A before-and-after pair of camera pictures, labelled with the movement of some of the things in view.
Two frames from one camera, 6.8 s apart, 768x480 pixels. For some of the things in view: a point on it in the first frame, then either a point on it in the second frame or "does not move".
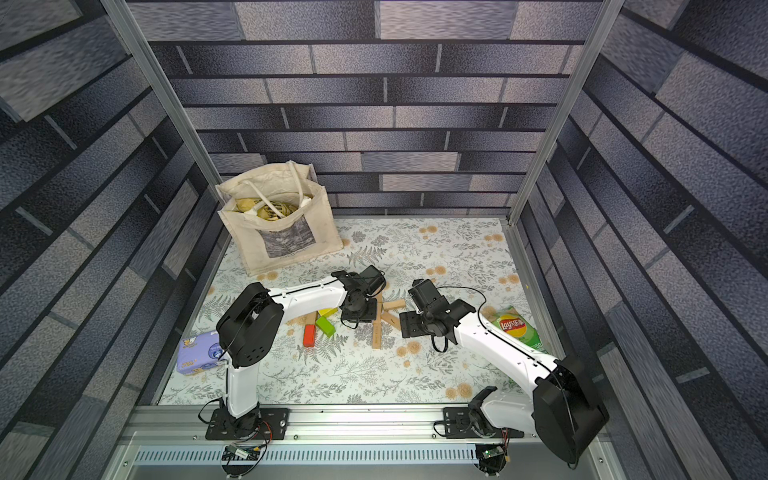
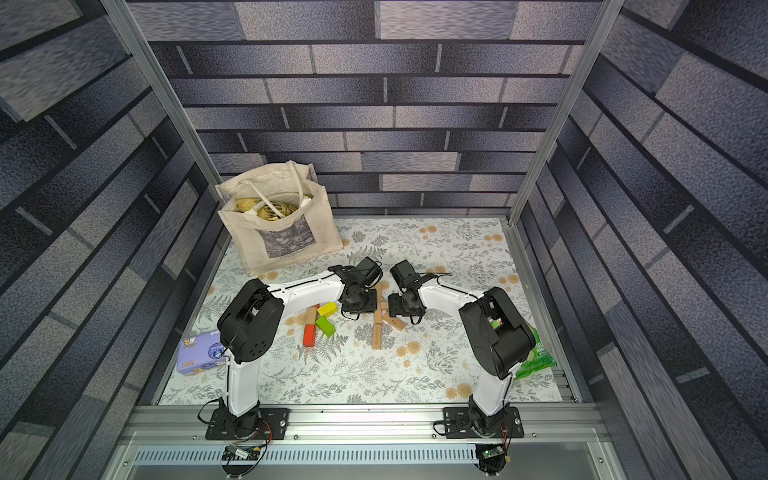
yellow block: (327, 311) does not move
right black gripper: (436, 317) → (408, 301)
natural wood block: (377, 334) does not move
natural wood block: (390, 319) does not move
